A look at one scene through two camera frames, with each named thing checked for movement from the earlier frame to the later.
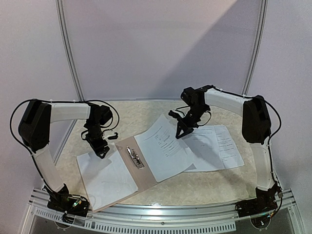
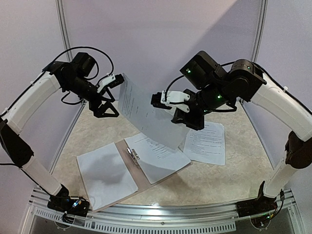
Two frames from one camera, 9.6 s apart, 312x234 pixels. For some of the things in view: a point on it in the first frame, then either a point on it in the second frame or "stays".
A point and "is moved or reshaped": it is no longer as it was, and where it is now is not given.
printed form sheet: x=165 y=153 is moved or reshaped
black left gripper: x=96 y=146 → x=94 y=106
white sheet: x=106 y=180 stays
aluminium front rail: x=168 y=211 stays
